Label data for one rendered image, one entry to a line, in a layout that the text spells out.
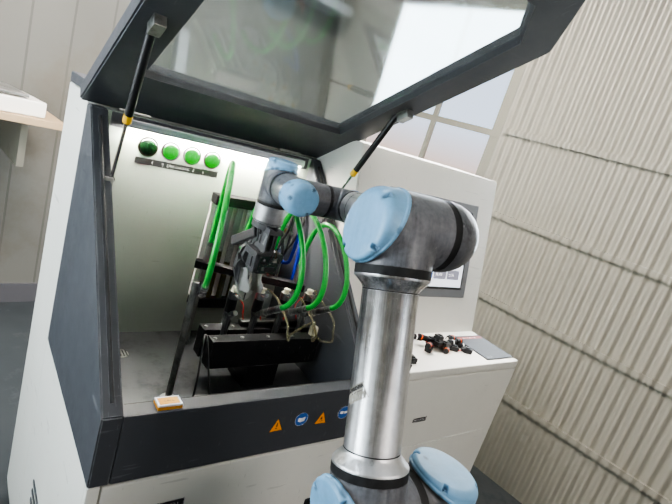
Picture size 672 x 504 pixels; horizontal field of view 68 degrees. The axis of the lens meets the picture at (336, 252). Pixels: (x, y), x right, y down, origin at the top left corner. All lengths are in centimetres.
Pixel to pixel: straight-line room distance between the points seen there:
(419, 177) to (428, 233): 97
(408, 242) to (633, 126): 215
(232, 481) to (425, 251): 81
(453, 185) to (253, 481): 114
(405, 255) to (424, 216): 6
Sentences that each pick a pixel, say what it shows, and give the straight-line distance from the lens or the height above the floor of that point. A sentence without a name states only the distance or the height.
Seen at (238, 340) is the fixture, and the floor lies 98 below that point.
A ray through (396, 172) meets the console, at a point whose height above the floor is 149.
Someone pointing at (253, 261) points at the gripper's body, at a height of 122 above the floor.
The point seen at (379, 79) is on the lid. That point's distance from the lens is 125.
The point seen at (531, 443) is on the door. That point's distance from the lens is 297.
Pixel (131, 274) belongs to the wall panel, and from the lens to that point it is 152.
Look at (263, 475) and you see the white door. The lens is 136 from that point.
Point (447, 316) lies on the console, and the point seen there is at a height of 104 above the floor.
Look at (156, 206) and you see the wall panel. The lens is 147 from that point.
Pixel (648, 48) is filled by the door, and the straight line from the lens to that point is 286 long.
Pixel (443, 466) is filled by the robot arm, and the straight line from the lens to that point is 87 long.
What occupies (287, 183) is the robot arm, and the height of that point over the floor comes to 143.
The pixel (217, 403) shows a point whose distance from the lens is 114.
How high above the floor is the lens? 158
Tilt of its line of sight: 14 degrees down
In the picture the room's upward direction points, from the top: 17 degrees clockwise
